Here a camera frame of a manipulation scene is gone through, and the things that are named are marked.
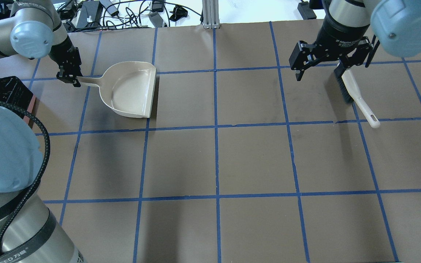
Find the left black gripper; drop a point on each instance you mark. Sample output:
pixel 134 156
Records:
pixel 61 48

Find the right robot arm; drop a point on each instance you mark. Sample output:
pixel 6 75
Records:
pixel 397 23

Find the bin with black bag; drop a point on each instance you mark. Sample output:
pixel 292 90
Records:
pixel 13 91

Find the black power adapter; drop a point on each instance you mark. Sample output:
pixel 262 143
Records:
pixel 90 14

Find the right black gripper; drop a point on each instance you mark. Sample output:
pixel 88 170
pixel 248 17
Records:
pixel 336 38

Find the beige plastic dustpan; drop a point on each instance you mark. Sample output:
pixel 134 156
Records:
pixel 127 88

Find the aluminium frame post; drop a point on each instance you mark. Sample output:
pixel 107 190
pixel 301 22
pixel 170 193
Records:
pixel 210 14

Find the beige hand brush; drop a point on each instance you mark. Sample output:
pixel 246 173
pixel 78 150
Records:
pixel 351 92

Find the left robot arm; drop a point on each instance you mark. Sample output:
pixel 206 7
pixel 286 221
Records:
pixel 29 231

